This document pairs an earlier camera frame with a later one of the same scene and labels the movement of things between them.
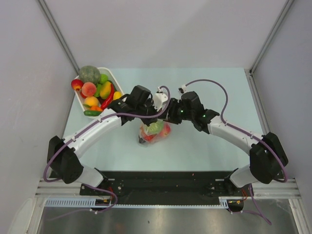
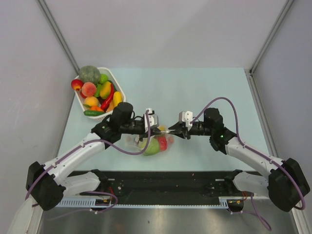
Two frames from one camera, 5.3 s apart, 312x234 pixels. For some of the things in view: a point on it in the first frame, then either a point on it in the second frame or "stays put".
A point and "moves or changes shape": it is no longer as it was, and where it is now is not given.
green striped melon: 89,73 stays put
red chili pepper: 104,106 stays put
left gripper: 149,102 to 154,130
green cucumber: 92,113 stays put
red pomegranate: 77,84 stays put
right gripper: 171,116 to 182,134
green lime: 104,78 stays put
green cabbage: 156,127 moves or changes shape
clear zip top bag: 155,132 moves or changes shape
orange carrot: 95,108 stays put
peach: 88,89 stays put
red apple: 165,130 to 163,143
